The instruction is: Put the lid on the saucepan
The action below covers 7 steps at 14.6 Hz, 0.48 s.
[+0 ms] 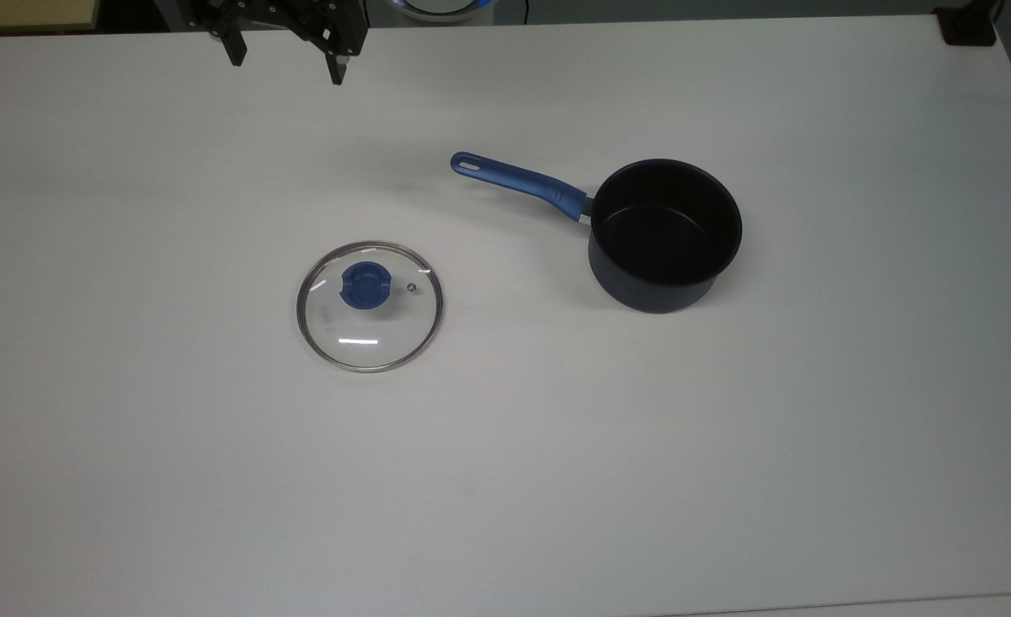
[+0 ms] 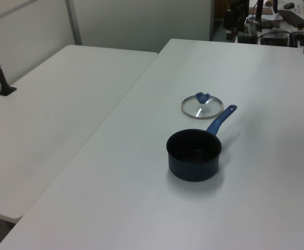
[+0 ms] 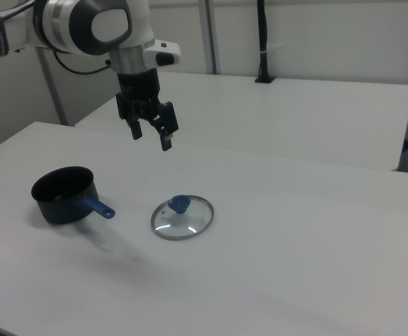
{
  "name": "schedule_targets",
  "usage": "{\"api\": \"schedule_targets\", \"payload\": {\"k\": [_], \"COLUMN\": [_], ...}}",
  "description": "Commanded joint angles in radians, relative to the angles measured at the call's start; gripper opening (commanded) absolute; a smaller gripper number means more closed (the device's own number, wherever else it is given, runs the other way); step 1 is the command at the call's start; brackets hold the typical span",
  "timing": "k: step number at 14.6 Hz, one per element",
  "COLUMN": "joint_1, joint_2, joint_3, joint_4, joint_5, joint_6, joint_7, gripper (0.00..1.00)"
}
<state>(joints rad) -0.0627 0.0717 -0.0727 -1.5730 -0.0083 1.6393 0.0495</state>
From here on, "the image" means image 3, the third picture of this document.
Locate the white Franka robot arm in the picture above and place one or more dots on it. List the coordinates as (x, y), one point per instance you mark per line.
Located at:
(18, 31)

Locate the glass lid with blue knob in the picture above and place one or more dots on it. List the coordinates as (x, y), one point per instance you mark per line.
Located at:
(180, 206)

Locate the black pole with clamp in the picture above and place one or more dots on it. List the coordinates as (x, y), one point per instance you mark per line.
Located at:
(262, 35)

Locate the white table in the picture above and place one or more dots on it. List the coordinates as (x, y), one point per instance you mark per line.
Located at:
(294, 115)

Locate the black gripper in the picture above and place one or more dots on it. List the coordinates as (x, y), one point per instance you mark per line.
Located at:
(139, 85)

